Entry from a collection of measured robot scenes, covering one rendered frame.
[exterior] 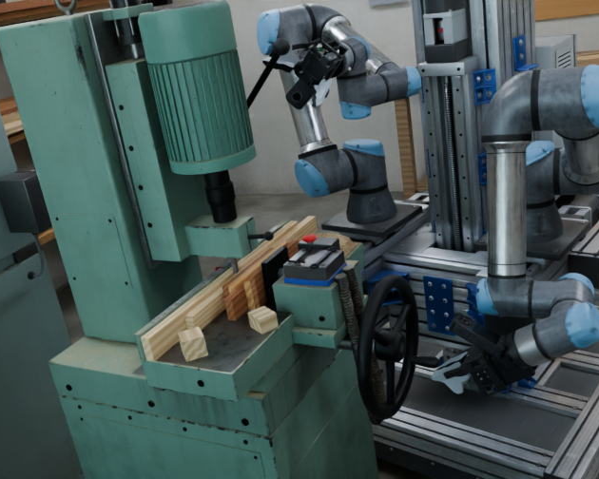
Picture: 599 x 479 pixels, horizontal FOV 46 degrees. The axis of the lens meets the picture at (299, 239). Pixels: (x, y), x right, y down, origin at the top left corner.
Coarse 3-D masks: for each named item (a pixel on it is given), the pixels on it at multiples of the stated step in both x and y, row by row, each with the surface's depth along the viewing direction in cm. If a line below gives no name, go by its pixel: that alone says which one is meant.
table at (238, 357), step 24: (360, 264) 171; (216, 336) 138; (240, 336) 136; (264, 336) 135; (288, 336) 141; (312, 336) 140; (336, 336) 138; (144, 360) 133; (168, 360) 132; (192, 360) 130; (216, 360) 129; (240, 360) 128; (264, 360) 133; (168, 384) 133; (192, 384) 130; (216, 384) 127; (240, 384) 126
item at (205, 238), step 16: (192, 224) 150; (208, 224) 148; (224, 224) 147; (240, 224) 145; (192, 240) 151; (208, 240) 149; (224, 240) 147; (240, 240) 145; (256, 240) 150; (208, 256) 150; (224, 256) 148; (240, 256) 146
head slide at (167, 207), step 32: (128, 64) 136; (128, 96) 139; (128, 128) 142; (160, 128) 142; (128, 160) 145; (160, 160) 143; (160, 192) 145; (192, 192) 152; (160, 224) 148; (160, 256) 152
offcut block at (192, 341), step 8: (192, 328) 133; (184, 336) 131; (192, 336) 130; (200, 336) 130; (184, 344) 129; (192, 344) 130; (200, 344) 130; (184, 352) 129; (192, 352) 130; (200, 352) 131
